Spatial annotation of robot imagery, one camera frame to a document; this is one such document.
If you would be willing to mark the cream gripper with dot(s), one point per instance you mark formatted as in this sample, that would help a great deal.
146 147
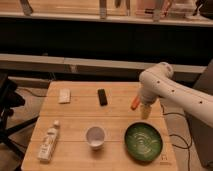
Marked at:
145 111

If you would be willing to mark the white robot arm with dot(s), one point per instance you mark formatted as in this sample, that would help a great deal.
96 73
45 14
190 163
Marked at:
157 81

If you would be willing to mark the orange carrot toy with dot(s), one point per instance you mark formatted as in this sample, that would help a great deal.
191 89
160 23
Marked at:
135 103

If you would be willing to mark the green bowl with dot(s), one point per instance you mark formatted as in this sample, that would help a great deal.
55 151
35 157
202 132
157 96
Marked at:
143 142

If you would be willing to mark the black rectangular block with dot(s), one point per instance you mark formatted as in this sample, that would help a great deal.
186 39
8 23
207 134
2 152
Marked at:
102 97

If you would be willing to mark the white sponge block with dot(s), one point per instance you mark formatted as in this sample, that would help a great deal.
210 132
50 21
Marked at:
64 96

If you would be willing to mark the wooden shelf with clutter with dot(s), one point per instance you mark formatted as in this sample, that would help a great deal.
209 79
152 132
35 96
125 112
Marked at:
159 12

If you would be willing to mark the white squeeze bottle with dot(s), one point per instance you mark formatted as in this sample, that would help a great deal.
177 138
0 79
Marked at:
49 141

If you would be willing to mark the black chair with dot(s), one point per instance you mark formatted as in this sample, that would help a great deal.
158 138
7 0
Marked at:
8 100

